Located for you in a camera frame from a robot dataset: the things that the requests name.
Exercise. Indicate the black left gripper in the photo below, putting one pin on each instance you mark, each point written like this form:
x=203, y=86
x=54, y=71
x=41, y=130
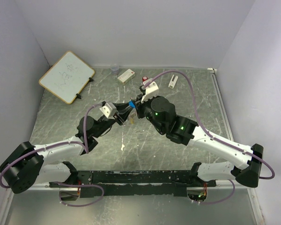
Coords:
x=122, y=114

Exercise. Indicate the clear plastic cup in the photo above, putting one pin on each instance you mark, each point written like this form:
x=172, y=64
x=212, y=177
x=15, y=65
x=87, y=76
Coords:
x=114, y=69

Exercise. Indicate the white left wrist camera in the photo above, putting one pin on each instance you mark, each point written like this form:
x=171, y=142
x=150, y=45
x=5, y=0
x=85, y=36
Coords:
x=108, y=110

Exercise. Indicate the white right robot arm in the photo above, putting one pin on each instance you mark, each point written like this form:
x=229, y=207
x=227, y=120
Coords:
x=242, y=162

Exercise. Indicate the white plastic clip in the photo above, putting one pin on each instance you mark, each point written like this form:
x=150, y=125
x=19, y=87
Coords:
x=173, y=81

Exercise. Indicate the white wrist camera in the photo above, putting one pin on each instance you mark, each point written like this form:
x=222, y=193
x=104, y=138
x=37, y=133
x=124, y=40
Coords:
x=150, y=92
x=108, y=110

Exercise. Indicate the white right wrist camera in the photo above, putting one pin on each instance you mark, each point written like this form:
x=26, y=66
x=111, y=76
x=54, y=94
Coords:
x=150, y=92

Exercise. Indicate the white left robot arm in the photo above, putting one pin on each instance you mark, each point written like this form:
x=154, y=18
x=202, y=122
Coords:
x=34, y=164

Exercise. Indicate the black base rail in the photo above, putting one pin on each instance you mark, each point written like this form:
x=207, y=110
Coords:
x=129, y=183

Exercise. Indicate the silver keyring with keys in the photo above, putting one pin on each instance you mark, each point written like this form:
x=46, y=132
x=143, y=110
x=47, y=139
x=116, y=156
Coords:
x=132, y=115

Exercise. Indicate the wood framed whiteboard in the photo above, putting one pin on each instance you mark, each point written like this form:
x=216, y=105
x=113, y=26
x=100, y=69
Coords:
x=67, y=77

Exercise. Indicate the white cardboard box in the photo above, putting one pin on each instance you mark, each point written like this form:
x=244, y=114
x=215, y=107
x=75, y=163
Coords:
x=126, y=76

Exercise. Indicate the red black stamp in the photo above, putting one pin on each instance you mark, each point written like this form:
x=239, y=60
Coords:
x=144, y=80

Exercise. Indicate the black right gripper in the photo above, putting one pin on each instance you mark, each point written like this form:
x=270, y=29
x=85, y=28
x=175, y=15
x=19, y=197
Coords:
x=139, y=105

